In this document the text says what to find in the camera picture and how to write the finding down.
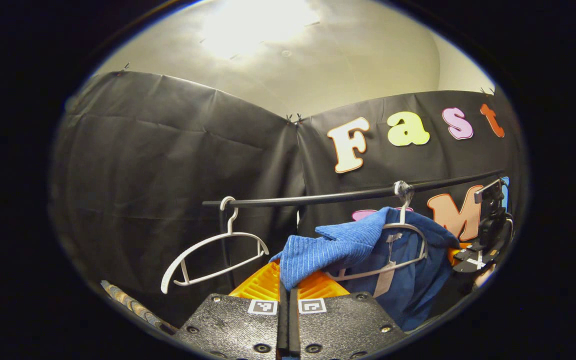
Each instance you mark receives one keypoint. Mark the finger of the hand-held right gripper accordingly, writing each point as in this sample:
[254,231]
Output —
[473,260]

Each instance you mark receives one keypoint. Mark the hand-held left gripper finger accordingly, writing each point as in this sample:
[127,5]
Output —
[283,325]
[294,325]

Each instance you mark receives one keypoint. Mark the white plastic hanger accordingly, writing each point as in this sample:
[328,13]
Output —
[231,222]
[404,217]

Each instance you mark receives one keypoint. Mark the black clothes rack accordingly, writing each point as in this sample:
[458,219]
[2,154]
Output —
[318,200]

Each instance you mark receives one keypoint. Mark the striped patterned tube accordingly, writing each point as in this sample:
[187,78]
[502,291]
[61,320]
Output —
[133,306]

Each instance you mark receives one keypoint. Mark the black backdrop cloth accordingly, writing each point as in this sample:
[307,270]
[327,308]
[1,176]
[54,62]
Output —
[168,150]

